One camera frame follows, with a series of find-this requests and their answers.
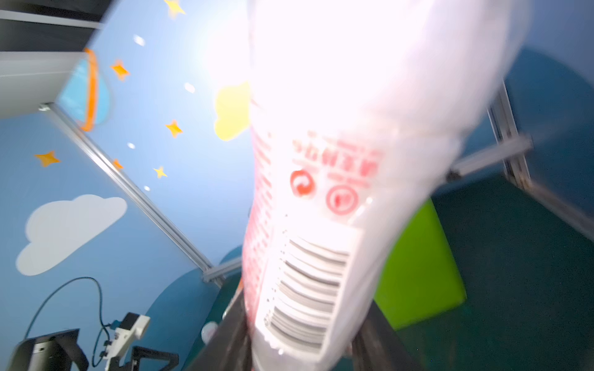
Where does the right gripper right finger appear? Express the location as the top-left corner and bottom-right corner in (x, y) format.
(352, 301), (420, 371)

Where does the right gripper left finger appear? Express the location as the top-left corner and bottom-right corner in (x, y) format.
(185, 292), (253, 371)

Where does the white slim bottle red cap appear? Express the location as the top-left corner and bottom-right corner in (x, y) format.
(241, 1), (531, 370)

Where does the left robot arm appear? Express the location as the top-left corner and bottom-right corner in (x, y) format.
(6, 329), (179, 370)

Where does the green trash bin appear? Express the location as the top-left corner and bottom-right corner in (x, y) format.
(374, 200), (467, 330)

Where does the aluminium frame back bar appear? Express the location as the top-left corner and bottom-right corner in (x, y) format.
(445, 134), (533, 182)

